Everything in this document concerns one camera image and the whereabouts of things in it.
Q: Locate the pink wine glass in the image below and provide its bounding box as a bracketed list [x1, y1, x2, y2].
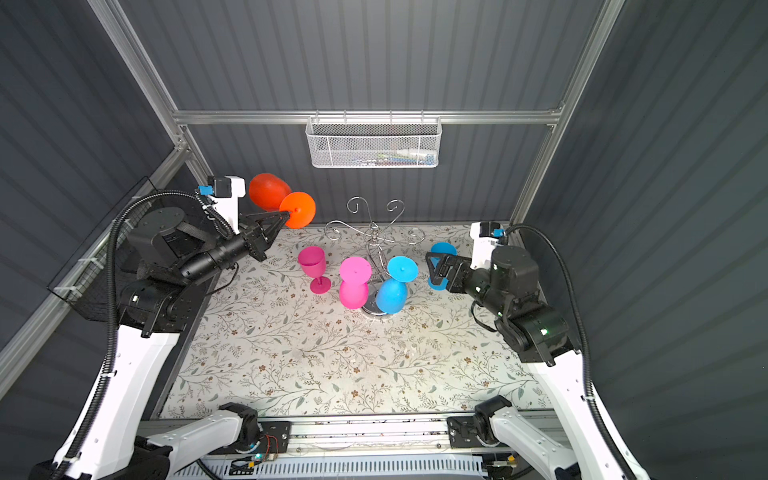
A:
[340, 256, 372, 310]
[298, 246, 332, 295]

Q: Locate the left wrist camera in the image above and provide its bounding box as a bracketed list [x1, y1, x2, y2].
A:
[198, 176, 246, 234]

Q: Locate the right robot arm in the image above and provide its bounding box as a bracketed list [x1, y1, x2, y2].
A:
[425, 222, 649, 479]

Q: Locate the red wine glass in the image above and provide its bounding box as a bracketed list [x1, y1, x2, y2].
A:
[248, 173, 316, 229]

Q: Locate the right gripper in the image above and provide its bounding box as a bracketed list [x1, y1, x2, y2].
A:
[425, 249, 505, 320]

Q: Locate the black wire basket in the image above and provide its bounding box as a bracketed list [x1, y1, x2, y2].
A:
[47, 176, 221, 327]

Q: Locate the white wire mesh basket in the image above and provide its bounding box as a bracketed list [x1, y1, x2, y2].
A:
[305, 118, 443, 169]

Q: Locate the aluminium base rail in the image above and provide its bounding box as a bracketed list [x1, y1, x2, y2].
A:
[110, 413, 559, 480]

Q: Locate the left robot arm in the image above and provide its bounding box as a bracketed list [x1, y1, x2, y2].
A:
[30, 186, 315, 479]

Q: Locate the chrome wine glass rack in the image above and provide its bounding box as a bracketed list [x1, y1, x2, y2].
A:
[324, 196, 426, 317]

